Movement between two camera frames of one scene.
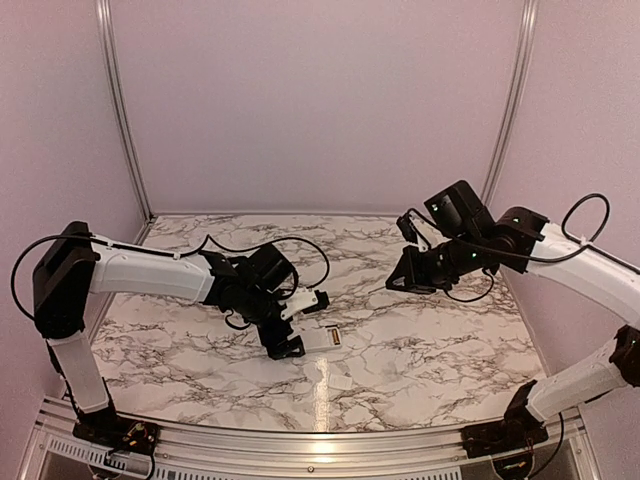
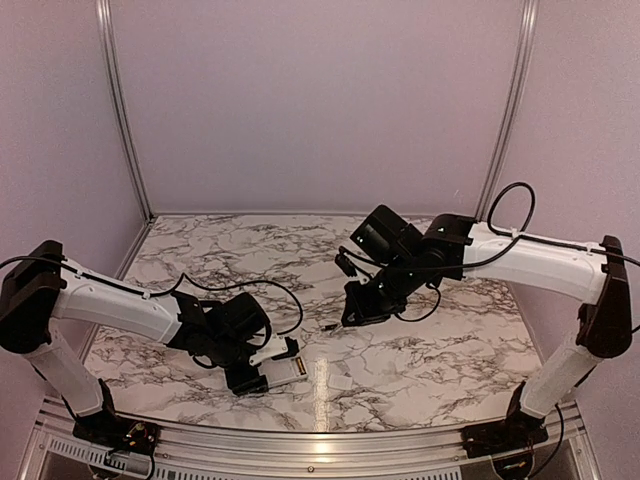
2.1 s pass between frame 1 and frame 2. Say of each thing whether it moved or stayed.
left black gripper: moved
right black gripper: moved
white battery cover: stayed
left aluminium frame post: stayed
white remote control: moved
